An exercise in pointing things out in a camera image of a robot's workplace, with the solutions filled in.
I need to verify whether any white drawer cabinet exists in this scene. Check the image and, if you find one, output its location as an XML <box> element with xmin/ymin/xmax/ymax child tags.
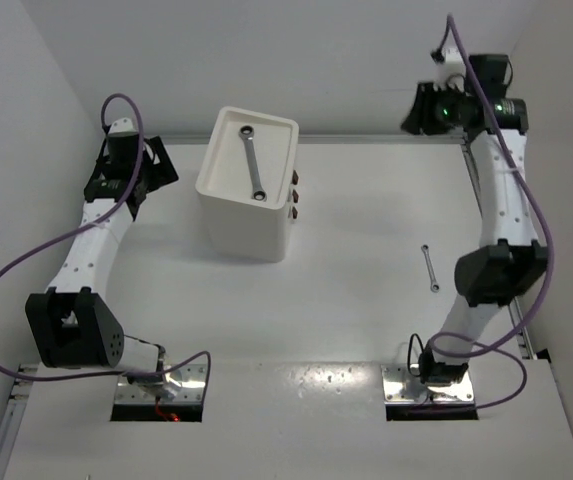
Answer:
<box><xmin>195</xmin><ymin>106</ymin><xmax>299</xmax><ymax>263</ymax></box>

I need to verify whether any long silver ratchet wrench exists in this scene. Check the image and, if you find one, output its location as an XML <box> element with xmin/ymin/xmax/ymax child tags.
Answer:
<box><xmin>239</xmin><ymin>125</ymin><xmax>267</xmax><ymax>202</ymax></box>

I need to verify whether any small silver wrench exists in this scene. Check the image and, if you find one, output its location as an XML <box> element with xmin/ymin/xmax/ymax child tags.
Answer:
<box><xmin>421</xmin><ymin>244</ymin><xmax>440</xmax><ymax>293</ymax></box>

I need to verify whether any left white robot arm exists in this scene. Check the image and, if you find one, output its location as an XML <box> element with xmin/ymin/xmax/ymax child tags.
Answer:
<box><xmin>25</xmin><ymin>117</ymin><xmax>178</xmax><ymax>377</ymax></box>

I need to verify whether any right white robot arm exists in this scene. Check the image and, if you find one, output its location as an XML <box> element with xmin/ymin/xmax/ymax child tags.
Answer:
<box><xmin>401</xmin><ymin>48</ymin><xmax>550</xmax><ymax>386</ymax></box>

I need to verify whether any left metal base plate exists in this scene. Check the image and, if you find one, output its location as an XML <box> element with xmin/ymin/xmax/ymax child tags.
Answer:
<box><xmin>114</xmin><ymin>364</ymin><xmax>208</xmax><ymax>406</ymax></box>

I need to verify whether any metal base plate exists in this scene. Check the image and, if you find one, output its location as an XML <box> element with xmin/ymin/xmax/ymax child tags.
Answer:
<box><xmin>381</xmin><ymin>363</ymin><xmax>475</xmax><ymax>406</ymax></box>
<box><xmin>114</xmin><ymin>364</ymin><xmax>208</xmax><ymax>406</ymax></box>

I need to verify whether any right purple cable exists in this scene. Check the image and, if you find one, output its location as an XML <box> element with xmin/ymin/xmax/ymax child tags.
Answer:
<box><xmin>405</xmin><ymin>13</ymin><xmax>555</xmax><ymax>414</ymax></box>

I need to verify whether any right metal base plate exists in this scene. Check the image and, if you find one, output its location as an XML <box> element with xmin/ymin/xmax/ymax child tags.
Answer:
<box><xmin>381</xmin><ymin>363</ymin><xmax>475</xmax><ymax>406</ymax></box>

